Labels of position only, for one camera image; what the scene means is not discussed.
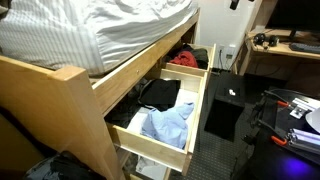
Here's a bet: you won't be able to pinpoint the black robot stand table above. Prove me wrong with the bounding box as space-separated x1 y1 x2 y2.
231 87 320 180

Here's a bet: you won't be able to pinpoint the grey metal bracket plate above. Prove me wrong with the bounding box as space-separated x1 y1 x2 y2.
289 97 320 120

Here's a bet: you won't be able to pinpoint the silver aluminium rail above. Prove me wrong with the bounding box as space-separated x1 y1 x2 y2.
287 128 320 156

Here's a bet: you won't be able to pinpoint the wooden desk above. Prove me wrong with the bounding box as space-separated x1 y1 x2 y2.
238 28 320 76

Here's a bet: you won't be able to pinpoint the white item in low drawer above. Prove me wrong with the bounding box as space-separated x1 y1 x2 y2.
135 156 168 180

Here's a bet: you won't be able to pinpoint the black headphones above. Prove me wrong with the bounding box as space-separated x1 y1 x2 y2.
253 32 280 48

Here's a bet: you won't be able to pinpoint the black monitor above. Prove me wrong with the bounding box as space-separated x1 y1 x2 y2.
265 0 320 40

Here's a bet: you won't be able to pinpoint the dark navy clothing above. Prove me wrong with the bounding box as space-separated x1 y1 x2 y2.
180 43 195 54

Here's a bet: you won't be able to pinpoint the grey clothing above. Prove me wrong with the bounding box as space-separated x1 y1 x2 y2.
131 78 149 99

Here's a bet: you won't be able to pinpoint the dark clothing pile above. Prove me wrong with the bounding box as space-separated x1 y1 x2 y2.
23 151 108 180

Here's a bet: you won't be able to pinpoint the dark keyboard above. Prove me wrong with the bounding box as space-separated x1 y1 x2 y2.
289 42 320 55

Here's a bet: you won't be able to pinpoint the wooden drawer with blue shirt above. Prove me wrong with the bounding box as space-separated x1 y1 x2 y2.
105 68 208 177

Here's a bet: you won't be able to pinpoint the white wall outlet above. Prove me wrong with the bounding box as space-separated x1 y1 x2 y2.
218 44 236 60

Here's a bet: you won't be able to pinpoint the wooden bed frame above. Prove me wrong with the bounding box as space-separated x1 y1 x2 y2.
0 8 201 180

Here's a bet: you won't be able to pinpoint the white sheeted mattress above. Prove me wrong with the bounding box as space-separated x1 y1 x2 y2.
0 0 199 76

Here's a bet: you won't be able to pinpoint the orange piece of clothing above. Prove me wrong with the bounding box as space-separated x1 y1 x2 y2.
168 50 199 69

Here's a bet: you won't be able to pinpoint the black wall cable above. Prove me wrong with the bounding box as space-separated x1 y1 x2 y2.
217 49 225 72

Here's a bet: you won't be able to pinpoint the dark green clothing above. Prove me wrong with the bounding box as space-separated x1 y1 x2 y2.
191 48 210 70

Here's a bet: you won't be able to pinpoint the wooden drawer with dark clothes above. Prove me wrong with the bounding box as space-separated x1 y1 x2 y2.
163 43 217 80

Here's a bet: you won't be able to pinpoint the low wooden drawer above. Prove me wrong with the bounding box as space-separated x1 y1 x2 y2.
116 148 173 180

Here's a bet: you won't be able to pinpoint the orange handled black clamp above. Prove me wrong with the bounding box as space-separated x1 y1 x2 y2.
261 89 291 109
256 118 288 147

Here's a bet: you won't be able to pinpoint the light blue shirt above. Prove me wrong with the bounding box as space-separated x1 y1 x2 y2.
140 102 195 150

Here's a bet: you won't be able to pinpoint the black cube box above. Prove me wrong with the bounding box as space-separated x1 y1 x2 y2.
203 72 247 143

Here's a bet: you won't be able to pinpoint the black folded clothing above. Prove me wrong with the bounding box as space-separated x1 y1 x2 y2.
138 78 182 112

